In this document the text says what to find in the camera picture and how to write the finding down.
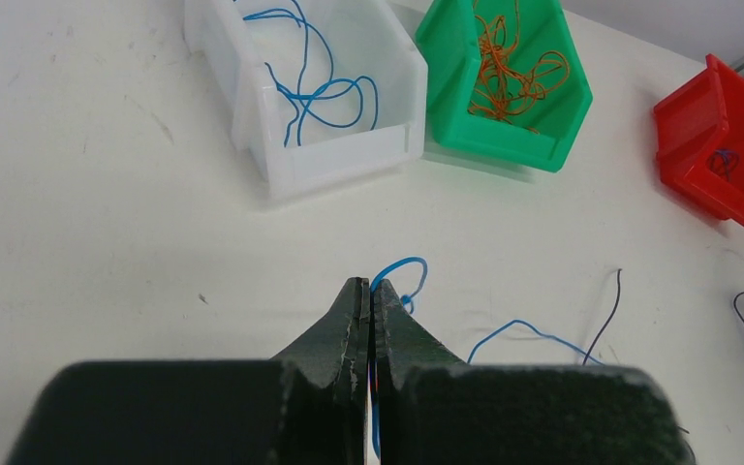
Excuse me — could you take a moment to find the purple wire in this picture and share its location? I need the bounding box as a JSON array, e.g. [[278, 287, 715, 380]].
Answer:
[[706, 147, 742, 182]]

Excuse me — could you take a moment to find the coloured wire bundle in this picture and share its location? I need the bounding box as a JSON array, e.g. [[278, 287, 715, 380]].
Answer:
[[368, 242, 744, 460]]

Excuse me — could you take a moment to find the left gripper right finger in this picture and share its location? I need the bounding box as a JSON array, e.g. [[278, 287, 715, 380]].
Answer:
[[371, 280, 697, 464]]

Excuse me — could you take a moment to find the green plastic bin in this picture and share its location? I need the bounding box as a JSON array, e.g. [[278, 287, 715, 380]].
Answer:
[[415, 1, 593, 172]]

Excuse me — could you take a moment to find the red plastic bin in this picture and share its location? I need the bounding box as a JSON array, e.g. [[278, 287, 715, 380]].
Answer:
[[652, 54, 744, 228]]

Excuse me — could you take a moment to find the orange wire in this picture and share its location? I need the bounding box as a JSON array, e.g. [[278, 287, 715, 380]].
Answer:
[[466, 0, 573, 135]]

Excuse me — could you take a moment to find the white plastic bin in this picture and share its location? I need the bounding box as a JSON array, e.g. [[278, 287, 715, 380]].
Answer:
[[184, 1, 428, 201]]

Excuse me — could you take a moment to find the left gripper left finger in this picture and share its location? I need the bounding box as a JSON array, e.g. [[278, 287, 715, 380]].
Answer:
[[8, 278, 370, 464]]

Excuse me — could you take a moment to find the blue wire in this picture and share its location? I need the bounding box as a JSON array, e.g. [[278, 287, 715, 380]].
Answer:
[[233, 0, 381, 149]]

